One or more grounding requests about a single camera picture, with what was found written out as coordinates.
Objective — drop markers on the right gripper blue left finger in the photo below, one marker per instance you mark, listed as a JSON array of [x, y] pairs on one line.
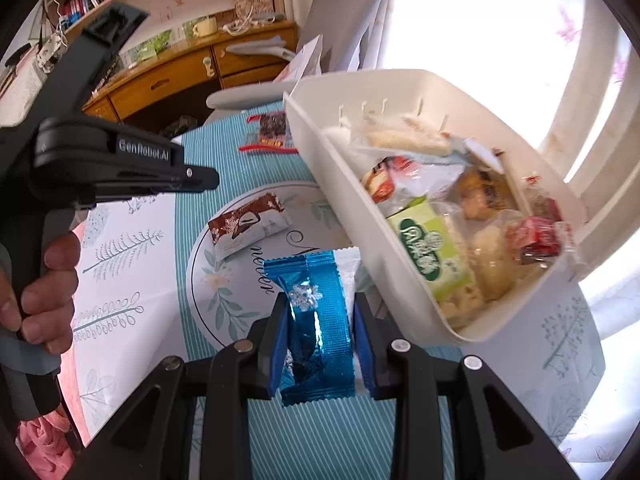
[[277, 341]]

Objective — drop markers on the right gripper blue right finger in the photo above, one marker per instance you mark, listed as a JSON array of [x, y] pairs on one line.
[[361, 325]]

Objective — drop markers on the blue snowflake snack packet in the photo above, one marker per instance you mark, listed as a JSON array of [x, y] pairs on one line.
[[320, 287]]

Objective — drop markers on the clear rice cracker bag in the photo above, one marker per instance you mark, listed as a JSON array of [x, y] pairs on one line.
[[406, 134]]

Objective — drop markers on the person's left hand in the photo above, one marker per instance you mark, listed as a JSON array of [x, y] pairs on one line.
[[45, 309]]

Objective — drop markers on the green snack packet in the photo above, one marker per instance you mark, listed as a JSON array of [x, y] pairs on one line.
[[432, 237]]

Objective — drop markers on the brown white snack packet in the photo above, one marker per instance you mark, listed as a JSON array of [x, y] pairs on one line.
[[247, 224]]

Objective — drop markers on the red white snack bag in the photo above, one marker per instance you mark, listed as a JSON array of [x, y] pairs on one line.
[[402, 178]]

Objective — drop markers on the beige long snack bar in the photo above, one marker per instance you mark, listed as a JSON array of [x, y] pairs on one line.
[[482, 193]]

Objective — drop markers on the red wrapped candy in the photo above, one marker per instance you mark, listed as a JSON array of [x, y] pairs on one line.
[[532, 239]]

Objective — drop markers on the red-edged dark jerky packet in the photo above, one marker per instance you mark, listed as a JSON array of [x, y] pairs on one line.
[[269, 133]]

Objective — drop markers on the cream mug on desk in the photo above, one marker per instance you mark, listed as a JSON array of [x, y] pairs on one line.
[[204, 27]]

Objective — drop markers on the wooden desk with drawers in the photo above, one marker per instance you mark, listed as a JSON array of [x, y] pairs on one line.
[[178, 80]]

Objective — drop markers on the white plastic shopping bag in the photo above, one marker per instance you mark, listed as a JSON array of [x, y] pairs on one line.
[[305, 63]]

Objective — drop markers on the pink bed blanket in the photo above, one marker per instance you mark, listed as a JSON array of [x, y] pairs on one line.
[[43, 444]]

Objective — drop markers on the grey office chair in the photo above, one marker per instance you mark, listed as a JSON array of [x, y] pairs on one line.
[[351, 41]]

